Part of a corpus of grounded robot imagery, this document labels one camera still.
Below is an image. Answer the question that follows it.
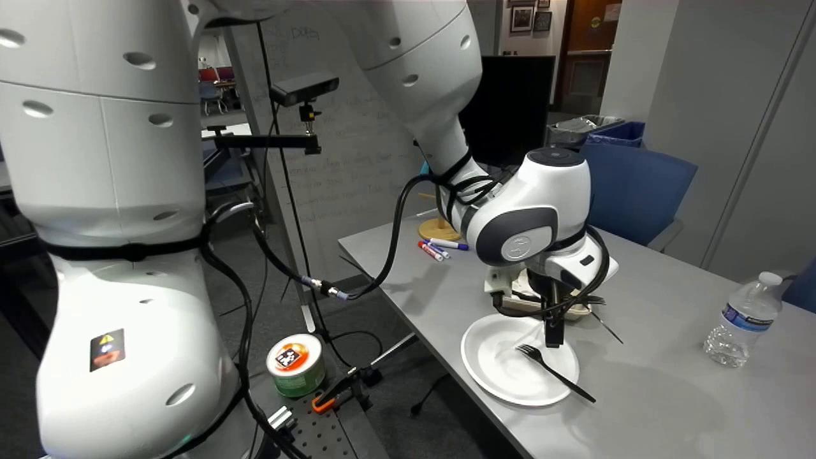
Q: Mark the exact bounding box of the blue recycling bin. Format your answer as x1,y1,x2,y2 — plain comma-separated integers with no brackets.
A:
583,121,648,149

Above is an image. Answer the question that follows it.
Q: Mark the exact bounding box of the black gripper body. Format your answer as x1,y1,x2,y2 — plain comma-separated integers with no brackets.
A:
531,269,598,312

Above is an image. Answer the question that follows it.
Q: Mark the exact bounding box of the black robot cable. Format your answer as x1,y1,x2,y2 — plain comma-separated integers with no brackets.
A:
199,151,504,459

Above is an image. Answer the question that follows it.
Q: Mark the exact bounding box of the orange and black clamp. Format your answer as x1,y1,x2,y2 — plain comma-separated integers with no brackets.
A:
305,366,381,418

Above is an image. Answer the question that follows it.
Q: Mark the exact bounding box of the white round paper plate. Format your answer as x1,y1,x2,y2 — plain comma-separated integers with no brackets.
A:
459,315,582,408

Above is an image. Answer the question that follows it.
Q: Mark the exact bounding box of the clear plastic water bottle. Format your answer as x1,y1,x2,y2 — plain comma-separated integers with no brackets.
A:
700,271,784,371

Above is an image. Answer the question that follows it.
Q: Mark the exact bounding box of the red marker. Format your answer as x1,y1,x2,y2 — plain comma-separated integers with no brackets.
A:
415,241,449,262

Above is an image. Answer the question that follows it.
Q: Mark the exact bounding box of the black plastic fork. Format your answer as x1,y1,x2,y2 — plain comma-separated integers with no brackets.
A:
515,343,598,405
589,309,628,348

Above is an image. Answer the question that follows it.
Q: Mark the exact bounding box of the black camera on stand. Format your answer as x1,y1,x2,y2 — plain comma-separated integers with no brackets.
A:
269,75,342,109

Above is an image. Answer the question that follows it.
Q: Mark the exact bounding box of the tan rectangular tray bowl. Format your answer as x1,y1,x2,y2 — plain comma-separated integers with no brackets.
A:
481,262,606,326

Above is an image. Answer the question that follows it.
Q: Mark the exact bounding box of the green tape roll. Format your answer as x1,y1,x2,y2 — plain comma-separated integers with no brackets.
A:
264,332,327,401

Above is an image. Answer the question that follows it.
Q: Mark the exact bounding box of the blue office chair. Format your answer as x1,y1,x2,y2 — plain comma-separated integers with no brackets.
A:
583,139,700,251
779,258,816,315

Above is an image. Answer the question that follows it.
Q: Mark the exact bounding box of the blue and white marker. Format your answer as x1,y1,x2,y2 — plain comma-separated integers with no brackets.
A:
425,237,472,256

